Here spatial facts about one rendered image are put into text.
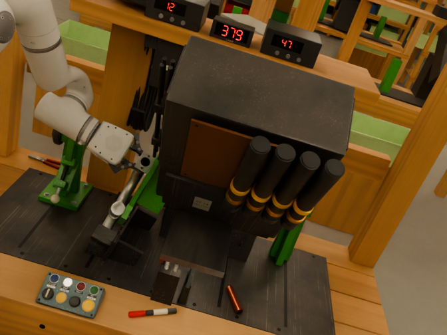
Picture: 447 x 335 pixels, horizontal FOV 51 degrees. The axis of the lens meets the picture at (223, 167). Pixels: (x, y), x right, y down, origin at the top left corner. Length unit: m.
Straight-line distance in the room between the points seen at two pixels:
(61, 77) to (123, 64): 0.36
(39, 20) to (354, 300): 1.26
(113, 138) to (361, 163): 0.86
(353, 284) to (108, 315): 0.86
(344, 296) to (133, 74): 1.00
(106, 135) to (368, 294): 1.02
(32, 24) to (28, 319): 0.73
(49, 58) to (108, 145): 0.29
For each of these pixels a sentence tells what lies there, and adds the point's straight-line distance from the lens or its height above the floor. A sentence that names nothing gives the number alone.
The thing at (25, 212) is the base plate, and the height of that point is 0.90.
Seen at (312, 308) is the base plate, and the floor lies 0.90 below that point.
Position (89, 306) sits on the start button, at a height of 0.93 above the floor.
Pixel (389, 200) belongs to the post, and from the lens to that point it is 1.71.
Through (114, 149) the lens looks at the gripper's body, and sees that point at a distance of 1.33.
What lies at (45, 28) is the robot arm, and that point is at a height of 1.53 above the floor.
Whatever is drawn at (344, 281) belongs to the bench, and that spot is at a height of 0.88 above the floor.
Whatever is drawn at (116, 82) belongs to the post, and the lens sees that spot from 1.59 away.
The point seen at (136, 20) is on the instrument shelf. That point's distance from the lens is 1.39.
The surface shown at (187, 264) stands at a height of 1.12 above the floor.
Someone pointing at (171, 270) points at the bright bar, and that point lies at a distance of 1.30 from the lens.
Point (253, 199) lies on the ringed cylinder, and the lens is 1.04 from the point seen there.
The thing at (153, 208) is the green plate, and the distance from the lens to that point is 1.32.
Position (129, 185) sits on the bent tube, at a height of 1.08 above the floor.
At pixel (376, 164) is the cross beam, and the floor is 1.25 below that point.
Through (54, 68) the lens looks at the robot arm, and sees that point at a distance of 1.21.
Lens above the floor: 1.88
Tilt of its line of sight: 29 degrees down
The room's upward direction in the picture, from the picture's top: 18 degrees clockwise
